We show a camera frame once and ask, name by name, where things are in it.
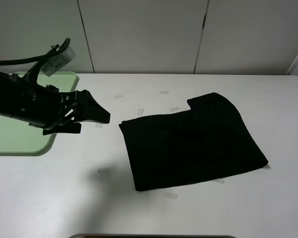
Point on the light green plastic tray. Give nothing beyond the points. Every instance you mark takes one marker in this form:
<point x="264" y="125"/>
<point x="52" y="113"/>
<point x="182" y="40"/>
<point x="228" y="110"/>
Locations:
<point x="17" y="138"/>

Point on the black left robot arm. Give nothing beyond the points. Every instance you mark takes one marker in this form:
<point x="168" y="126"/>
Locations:
<point x="9" y="86"/>

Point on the black short sleeve shirt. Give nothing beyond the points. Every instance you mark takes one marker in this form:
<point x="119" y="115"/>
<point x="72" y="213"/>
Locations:
<point x="209" y="141"/>

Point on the clear tape strip middle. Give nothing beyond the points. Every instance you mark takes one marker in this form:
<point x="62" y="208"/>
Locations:
<point x="140" y="112"/>

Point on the clear tape strip near centre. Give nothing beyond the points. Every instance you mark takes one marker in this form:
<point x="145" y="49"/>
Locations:
<point x="171" y="195"/>

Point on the clear tape strip right edge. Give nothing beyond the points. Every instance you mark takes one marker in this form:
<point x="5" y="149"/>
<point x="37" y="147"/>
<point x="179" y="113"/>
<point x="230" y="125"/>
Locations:
<point x="173" y="109"/>

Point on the clear tape strip near right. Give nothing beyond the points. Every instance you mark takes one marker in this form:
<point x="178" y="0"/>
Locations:
<point x="219" y="180"/>

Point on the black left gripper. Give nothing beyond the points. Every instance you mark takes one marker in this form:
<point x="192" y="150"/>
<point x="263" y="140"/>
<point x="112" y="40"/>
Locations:
<point x="46" y="107"/>

